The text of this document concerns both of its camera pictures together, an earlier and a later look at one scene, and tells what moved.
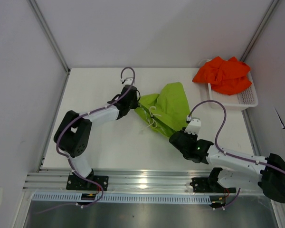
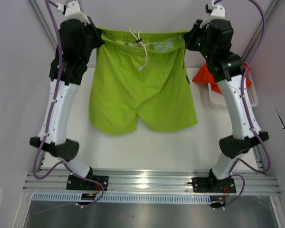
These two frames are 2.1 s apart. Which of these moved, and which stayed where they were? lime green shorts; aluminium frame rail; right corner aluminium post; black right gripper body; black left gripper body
Moved: lime green shorts; black left gripper body; black right gripper body
Stayed: aluminium frame rail; right corner aluminium post
